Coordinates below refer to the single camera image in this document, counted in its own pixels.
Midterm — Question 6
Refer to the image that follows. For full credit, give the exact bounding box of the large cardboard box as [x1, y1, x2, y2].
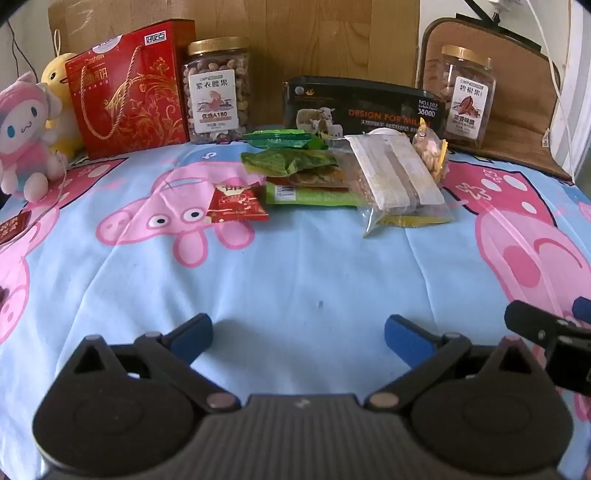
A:
[48, 0, 421, 130]

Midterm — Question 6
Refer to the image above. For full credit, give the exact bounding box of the black printed box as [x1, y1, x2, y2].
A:
[283, 76, 446, 141]

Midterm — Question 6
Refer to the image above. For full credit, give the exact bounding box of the clear bag of snack bars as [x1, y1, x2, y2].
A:
[344, 134, 453, 238]

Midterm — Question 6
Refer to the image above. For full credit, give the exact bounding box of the dark red packet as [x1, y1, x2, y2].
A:
[0, 211, 32, 245]

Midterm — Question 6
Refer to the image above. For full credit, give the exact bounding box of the cashew jar with gold lid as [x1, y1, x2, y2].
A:
[182, 38, 252, 146]

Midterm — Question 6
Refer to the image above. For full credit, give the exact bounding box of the red snack packet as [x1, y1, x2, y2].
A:
[205, 182, 270, 224]

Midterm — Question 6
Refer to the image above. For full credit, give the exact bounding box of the small yellow nut packet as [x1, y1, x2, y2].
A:
[411, 129, 450, 185]

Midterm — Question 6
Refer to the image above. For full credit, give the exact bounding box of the pig-print bed sheet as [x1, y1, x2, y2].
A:
[0, 136, 591, 480]

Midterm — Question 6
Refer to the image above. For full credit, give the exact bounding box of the red gift box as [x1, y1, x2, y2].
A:
[65, 18, 197, 161]

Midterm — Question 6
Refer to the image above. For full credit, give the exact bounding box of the white cable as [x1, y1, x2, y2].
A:
[526, 0, 583, 181]

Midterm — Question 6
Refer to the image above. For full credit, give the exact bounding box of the brown seat cushion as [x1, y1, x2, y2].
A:
[418, 17, 573, 182]

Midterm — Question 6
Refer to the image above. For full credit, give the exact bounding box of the yellow plush toy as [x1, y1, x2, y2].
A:
[39, 28, 86, 160]

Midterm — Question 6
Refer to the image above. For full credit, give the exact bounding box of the pink plush toy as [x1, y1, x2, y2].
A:
[0, 70, 70, 201]

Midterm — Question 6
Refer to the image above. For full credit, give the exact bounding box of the light green snack packet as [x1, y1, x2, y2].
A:
[264, 181, 365, 208]

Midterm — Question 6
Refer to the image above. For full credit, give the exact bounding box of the pecan jar with gold lid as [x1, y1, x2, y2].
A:
[422, 44, 497, 149]

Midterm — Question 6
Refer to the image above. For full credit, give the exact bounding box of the leaf-print green snack packet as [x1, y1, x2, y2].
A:
[240, 148, 340, 177]

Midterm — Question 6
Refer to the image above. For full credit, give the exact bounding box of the clear orange snack packet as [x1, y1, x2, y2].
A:
[263, 164, 352, 189]

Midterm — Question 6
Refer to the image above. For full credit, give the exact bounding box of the grey curtain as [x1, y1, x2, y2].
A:
[551, 69, 591, 185]

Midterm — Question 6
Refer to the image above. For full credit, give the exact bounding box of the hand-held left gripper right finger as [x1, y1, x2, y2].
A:
[365, 315, 536, 411]

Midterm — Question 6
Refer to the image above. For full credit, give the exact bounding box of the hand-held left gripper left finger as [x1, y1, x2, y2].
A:
[69, 313, 241, 412]

